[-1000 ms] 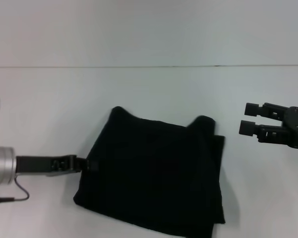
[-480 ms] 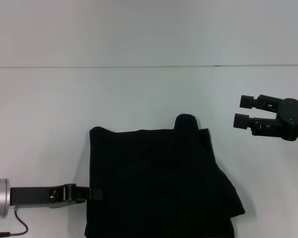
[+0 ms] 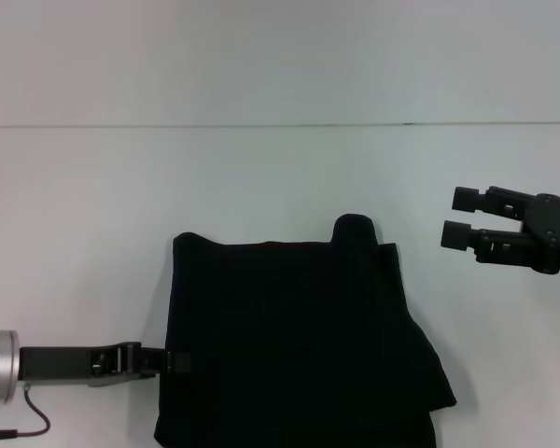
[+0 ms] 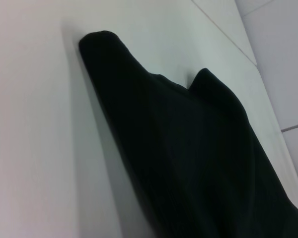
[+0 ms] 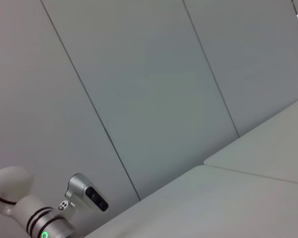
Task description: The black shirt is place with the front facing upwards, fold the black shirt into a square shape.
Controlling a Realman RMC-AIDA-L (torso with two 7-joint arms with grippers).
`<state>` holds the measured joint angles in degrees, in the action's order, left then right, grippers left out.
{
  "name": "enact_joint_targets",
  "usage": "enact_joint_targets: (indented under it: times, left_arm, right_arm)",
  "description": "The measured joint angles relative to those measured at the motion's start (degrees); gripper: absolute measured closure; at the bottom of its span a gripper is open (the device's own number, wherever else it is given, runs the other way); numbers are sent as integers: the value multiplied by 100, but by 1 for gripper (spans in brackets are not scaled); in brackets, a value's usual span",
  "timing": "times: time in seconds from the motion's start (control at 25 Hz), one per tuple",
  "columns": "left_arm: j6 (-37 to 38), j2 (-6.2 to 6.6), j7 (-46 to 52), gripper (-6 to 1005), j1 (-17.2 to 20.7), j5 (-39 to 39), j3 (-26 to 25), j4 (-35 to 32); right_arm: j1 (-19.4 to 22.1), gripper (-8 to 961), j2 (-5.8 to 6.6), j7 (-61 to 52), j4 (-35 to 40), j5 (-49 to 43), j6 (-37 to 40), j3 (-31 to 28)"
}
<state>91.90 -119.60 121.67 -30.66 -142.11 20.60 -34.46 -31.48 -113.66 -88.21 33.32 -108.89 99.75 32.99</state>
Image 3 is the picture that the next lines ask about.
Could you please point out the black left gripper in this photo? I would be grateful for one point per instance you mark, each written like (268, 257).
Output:
(74, 366)

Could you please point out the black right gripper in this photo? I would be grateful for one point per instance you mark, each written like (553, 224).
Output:
(555, 233)

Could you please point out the black t-shirt with FREE print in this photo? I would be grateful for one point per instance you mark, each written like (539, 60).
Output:
(284, 350)

